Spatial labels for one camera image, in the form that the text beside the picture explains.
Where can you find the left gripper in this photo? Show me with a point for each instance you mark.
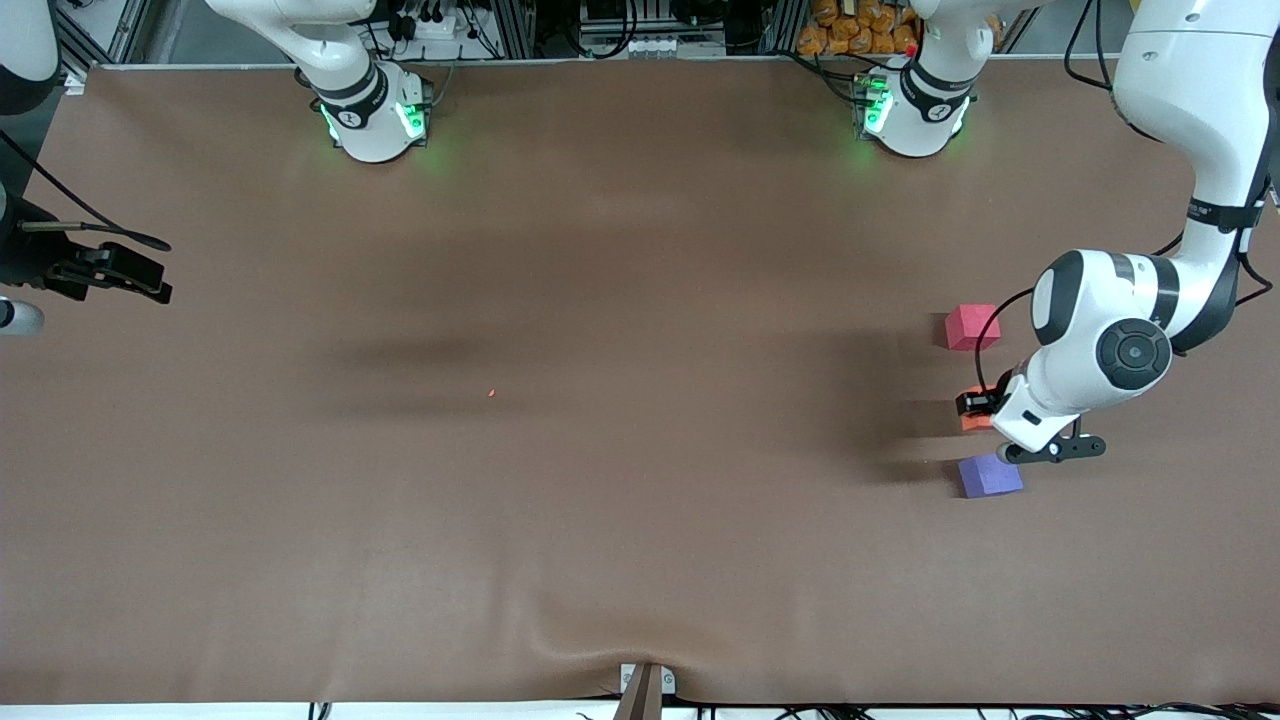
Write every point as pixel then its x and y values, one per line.
pixel 977 403

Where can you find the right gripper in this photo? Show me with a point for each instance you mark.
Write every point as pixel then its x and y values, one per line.
pixel 30 262

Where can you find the orange foam block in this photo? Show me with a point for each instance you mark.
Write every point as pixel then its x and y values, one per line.
pixel 977 423

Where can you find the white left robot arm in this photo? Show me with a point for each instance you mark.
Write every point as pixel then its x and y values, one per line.
pixel 1180 100

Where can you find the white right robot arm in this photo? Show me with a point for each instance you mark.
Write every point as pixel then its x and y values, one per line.
pixel 350 110

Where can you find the purple foam block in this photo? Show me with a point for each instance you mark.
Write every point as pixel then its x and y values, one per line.
pixel 990 475

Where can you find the red foam block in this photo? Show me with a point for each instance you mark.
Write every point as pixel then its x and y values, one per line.
pixel 972 327

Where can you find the brown table mat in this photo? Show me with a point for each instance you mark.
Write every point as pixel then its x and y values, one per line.
pixel 300 500

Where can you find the bag of orange items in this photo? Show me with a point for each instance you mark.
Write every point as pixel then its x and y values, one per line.
pixel 855 28

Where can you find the metal table clamp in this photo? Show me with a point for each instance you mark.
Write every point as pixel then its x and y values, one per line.
pixel 645 692

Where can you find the white power strip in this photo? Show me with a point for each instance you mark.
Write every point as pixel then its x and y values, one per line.
pixel 668 46

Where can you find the aluminium frame post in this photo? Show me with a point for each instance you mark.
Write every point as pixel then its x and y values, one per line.
pixel 785 25
pixel 515 28

